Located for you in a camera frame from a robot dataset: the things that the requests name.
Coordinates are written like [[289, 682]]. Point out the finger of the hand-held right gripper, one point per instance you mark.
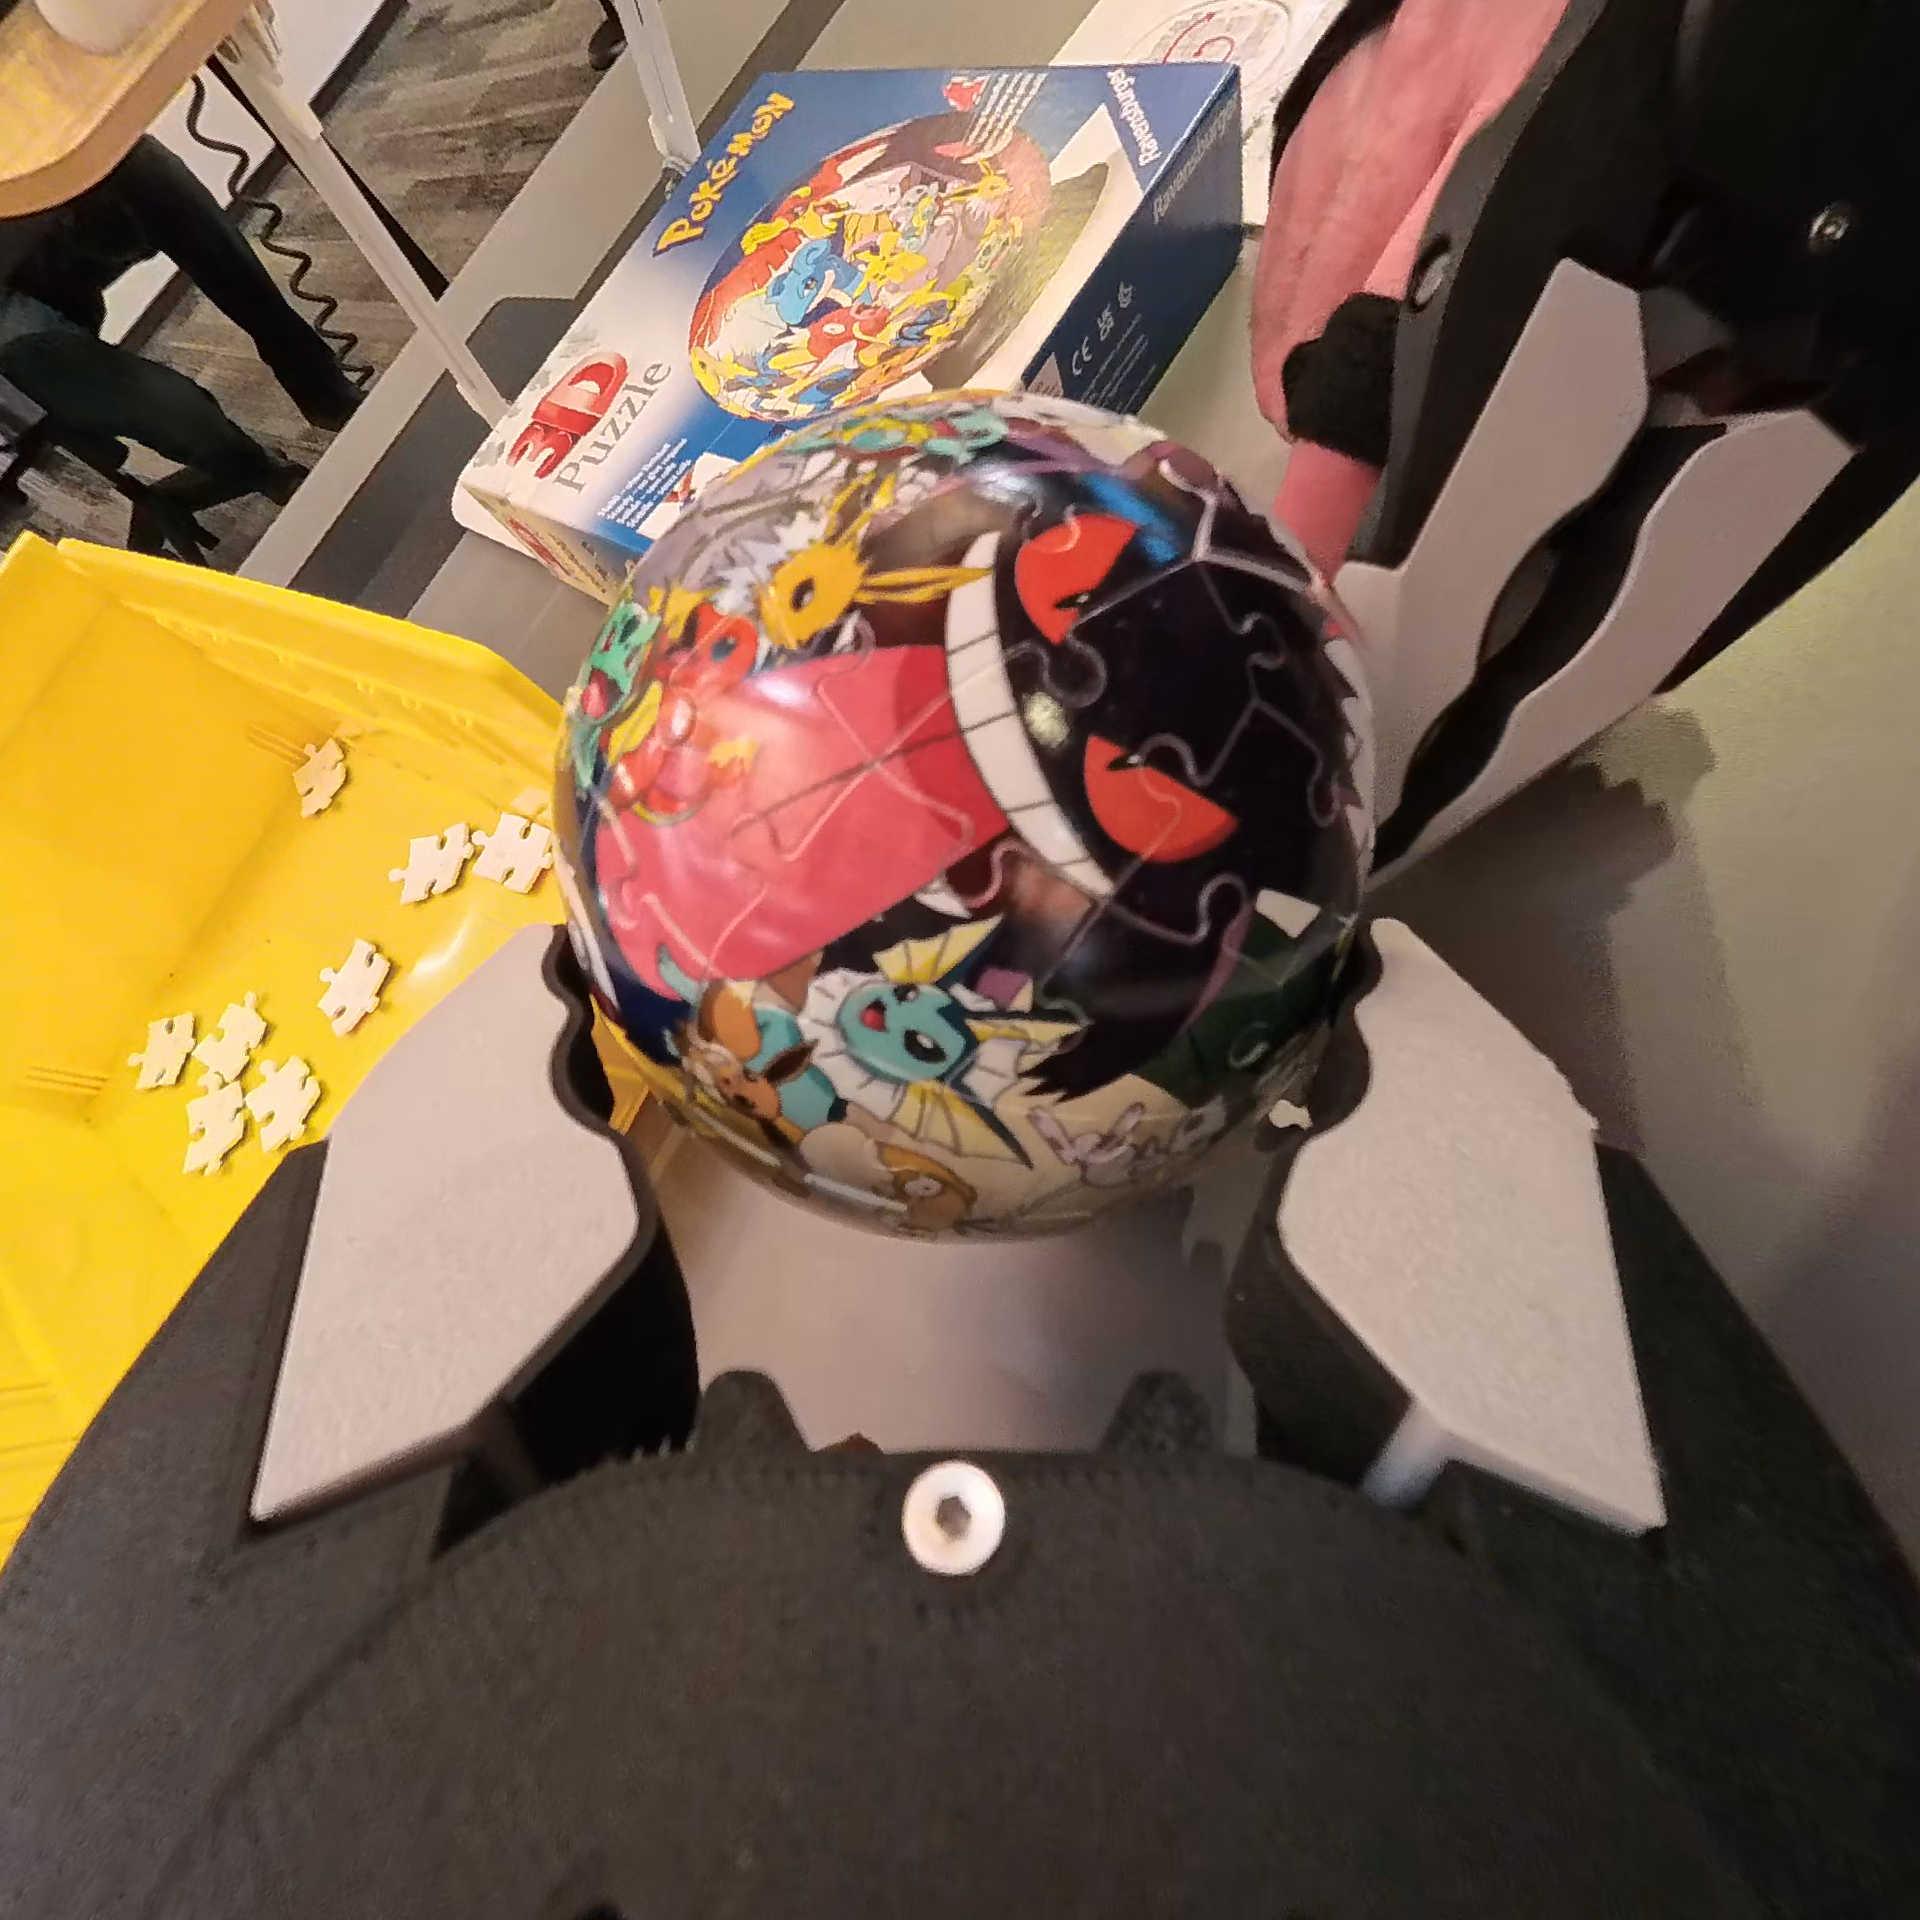
[[1725, 555], [1517, 450]]

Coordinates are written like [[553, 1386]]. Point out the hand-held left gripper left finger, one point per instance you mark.
[[436, 1244]]

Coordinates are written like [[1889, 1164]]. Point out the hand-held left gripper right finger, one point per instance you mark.
[[1471, 1275]]

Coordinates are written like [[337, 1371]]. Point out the colourful puzzle ball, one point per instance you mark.
[[901, 779]]

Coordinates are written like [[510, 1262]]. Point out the pile of loose puzzle pieces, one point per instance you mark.
[[353, 982]]

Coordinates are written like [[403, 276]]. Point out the blue puzzle box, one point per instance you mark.
[[1141, 270]]

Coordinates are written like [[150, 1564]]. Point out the person's right hand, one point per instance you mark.
[[1382, 149]]

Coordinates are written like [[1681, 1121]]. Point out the white instruction leaflet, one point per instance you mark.
[[1201, 30]]

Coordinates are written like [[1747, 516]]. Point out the yellow plastic bin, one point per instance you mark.
[[120, 779]]

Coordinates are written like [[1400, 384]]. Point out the white table brace rod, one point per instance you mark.
[[375, 240], [661, 89]]

